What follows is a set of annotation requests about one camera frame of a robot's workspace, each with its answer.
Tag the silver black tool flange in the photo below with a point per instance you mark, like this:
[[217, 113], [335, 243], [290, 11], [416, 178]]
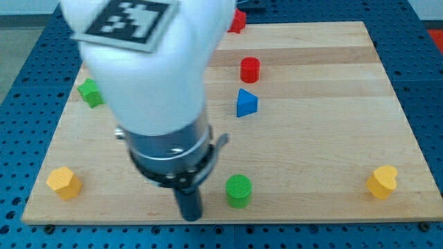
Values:
[[182, 159]]

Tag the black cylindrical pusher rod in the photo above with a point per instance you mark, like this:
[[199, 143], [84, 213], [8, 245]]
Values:
[[189, 202]]

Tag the green cylinder block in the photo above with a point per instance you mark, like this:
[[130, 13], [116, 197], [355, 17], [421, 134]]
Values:
[[238, 191]]

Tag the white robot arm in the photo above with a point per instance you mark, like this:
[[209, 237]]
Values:
[[148, 59]]

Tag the blue triangle block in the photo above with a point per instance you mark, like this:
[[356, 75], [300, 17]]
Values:
[[247, 103]]

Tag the green star block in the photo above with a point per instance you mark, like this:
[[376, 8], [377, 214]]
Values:
[[90, 93]]

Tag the red cylinder block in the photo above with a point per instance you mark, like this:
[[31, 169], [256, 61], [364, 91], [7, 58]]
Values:
[[250, 70]]

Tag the yellow hexagon block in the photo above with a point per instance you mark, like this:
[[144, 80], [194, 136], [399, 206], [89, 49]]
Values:
[[64, 183]]

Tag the wooden board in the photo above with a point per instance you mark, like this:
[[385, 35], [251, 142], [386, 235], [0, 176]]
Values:
[[327, 117]]

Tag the black white fiducial tag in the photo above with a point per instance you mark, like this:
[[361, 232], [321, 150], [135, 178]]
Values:
[[131, 24]]

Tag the red star block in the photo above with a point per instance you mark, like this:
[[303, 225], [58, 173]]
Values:
[[238, 23]]

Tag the yellow heart block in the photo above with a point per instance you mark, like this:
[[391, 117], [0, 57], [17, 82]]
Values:
[[382, 181]]

